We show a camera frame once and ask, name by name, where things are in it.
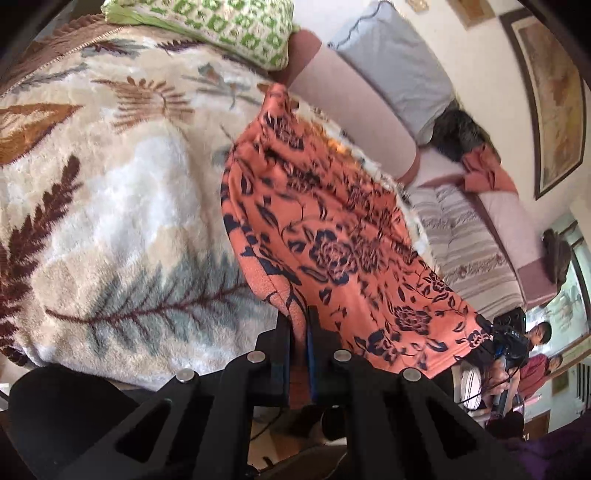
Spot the white striped cloth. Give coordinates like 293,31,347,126
455,362,485,411

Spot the striped cushion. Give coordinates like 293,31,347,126
406,185,525,312

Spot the wall plaque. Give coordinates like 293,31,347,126
445,0,495,28

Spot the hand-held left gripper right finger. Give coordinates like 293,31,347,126
306,306,532,480

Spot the grey pillow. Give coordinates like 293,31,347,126
328,0,458,144

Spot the leaf print blanket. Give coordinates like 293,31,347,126
0,14,416,393

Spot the person's right hand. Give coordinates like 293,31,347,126
490,364,516,408

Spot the framed wall picture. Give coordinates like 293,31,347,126
501,9,587,200

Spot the rust orange cloth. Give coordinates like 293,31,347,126
459,145,520,193

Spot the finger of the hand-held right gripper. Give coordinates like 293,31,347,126
475,314,498,339

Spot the pink bolster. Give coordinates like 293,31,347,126
270,28,422,183

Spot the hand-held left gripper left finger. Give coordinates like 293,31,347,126
60,307,294,480

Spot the dark hanging bag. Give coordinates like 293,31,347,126
541,228,573,289

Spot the green checked pillow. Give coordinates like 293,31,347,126
102,0,301,70

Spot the dark furry cloth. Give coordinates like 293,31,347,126
431,107,502,162

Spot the purple clothing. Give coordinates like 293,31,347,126
503,425,591,480

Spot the orange floral garment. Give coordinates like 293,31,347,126
221,83,492,374

